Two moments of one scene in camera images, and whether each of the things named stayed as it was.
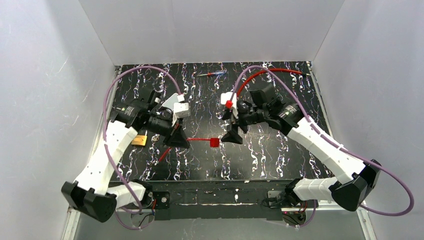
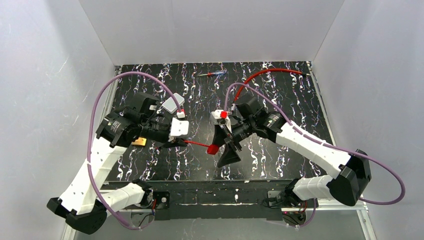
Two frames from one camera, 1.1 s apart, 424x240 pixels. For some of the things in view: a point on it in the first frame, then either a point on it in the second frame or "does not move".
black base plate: [210, 200] does not move
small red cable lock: [214, 142] → [211, 149]
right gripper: [237, 125] → [228, 136]
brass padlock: [140, 140] does not move
